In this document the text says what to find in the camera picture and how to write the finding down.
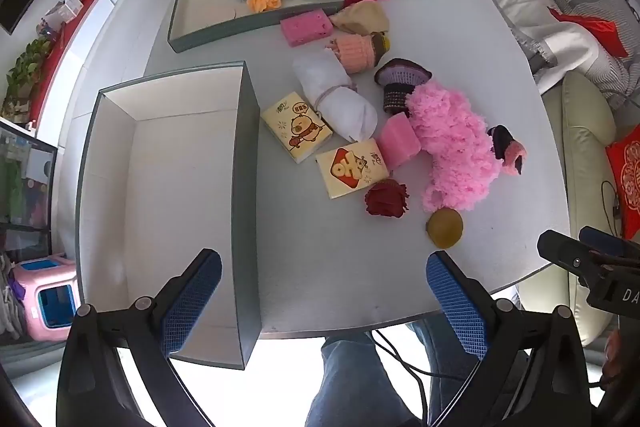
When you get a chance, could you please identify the dark red fabric rose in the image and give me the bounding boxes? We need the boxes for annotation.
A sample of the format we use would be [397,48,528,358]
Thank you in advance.
[364,179,410,219]

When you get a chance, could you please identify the beige cloth hat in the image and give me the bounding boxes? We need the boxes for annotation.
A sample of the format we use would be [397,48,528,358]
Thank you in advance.
[330,0,390,36]

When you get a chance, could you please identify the peach knit hat olive brim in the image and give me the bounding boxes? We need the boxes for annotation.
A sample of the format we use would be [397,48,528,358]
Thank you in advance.
[327,32,391,74]

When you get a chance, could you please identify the light pink sponge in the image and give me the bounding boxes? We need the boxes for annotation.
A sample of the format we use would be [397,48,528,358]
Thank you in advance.
[376,113,422,170]

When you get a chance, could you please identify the white towel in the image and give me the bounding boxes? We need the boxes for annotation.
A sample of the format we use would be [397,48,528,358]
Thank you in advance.
[292,49,378,142]

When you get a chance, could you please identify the black cable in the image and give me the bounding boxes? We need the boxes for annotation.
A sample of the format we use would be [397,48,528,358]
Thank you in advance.
[372,329,481,380]

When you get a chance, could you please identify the light pink fluffy scarf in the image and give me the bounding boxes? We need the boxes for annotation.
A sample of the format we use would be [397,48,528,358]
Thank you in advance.
[406,81,501,212]

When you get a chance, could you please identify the shallow grey box lid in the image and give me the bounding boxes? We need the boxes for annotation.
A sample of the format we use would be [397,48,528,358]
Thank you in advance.
[167,0,346,54]

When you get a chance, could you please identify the glass display cabinet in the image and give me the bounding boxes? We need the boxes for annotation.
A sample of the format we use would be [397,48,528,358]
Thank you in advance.
[0,117,58,263]

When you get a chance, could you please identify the green potted plant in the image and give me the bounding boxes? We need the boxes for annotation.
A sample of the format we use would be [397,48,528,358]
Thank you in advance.
[2,38,53,122]

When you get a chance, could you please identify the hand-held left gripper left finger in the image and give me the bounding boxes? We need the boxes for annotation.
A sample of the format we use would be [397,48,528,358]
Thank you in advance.
[56,248,223,427]

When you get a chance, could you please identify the person's blue jeans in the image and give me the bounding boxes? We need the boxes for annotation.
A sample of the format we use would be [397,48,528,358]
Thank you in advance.
[305,317,481,427]

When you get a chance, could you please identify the pink plastic stool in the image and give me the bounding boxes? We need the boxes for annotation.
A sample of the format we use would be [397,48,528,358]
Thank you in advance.
[14,257,81,343]

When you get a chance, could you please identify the yellow tissue pack pig print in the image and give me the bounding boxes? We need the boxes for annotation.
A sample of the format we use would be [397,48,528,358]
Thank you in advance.
[260,92,333,164]

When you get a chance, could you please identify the pink and dark knit toy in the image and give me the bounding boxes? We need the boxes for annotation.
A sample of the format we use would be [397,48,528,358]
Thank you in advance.
[487,124,528,175]

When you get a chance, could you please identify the yellow tissue pack red label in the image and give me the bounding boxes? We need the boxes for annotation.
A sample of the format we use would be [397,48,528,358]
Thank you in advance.
[316,138,396,199]

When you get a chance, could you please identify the red cloth bag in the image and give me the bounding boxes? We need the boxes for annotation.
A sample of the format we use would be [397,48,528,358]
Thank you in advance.
[547,7,628,58]

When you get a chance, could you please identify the beige sofa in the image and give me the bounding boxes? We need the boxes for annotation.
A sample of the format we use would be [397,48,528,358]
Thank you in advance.
[515,72,640,348]

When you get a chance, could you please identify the red patterned cushion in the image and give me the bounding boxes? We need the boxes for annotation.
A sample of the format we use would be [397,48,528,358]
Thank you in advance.
[605,124,640,240]

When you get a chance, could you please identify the magenta sponge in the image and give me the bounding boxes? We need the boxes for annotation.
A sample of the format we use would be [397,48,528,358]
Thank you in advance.
[280,8,335,48]

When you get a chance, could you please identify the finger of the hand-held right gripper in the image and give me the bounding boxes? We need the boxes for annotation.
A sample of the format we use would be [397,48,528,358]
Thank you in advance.
[579,226,640,259]
[537,229,603,280]

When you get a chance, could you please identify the olive round plush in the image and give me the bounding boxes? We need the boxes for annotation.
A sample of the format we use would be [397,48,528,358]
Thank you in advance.
[426,207,465,250]

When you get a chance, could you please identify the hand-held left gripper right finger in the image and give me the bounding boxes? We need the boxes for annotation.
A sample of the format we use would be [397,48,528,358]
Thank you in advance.
[425,251,593,427]

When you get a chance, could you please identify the purple striped knit hat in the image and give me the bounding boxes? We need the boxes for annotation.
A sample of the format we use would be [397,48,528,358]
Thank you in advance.
[375,58,433,115]

